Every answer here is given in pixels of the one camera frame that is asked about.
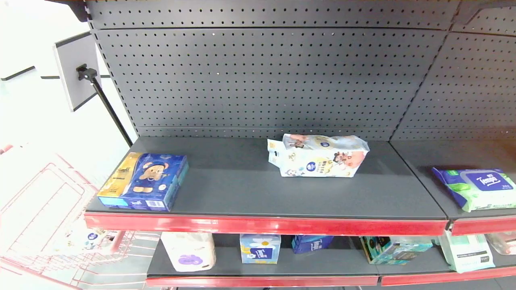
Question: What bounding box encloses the grey sign board on pole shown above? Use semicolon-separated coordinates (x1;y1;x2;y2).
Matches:
53;31;134;148

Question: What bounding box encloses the blue tissue box with bear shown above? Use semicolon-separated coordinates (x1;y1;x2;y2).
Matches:
97;152;189;212

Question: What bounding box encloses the pink shopping cart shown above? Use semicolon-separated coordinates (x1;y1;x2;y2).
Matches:
0;144;162;290

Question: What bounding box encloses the white cartoon tissue pack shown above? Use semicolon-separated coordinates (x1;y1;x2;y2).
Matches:
267;134;370;178

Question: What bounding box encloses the blue green wet wipes pack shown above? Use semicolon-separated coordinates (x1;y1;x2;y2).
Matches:
431;167;516;213

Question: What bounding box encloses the white tissue pack in cart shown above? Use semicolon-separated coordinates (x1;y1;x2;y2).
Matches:
52;228;117;255

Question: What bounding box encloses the black shop shelf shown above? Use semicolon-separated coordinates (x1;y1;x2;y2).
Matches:
45;0;516;290

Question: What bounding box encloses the pale pink pack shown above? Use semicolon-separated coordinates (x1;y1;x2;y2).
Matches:
485;232;516;256

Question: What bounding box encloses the dark blue tissue box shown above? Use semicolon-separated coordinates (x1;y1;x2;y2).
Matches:
291;235;335;255

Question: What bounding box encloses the white green wipes pack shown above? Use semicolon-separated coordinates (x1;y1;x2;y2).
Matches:
438;230;496;273

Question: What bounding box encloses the white paper roll pack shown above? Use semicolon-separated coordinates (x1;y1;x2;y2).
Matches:
160;232;216;272

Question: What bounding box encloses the blue flower tissue box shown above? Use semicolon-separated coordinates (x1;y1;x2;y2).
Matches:
239;234;281;265

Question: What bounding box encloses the teal tissue pack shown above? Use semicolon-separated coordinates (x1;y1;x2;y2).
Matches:
360;236;434;265

